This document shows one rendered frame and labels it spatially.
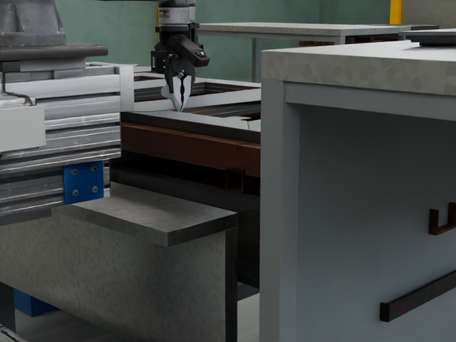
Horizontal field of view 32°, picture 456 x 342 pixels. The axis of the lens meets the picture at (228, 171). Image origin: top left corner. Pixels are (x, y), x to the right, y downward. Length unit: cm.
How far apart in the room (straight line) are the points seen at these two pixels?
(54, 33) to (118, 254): 67
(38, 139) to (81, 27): 875
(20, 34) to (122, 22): 895
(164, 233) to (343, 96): 61
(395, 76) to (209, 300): 88
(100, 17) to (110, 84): 867
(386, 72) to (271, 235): 31
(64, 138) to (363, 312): 64
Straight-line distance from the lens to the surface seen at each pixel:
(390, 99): 101
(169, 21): 196
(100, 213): 170
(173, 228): 157
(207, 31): 585
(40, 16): 148
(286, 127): 112
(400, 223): 149
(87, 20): 1013
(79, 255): 209
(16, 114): 133
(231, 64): 1156
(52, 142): 151
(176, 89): 198
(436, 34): 122
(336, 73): 105
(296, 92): 110
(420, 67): 98
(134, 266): 191
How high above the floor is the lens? 112
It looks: 12 degrees down
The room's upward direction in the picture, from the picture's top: straight up
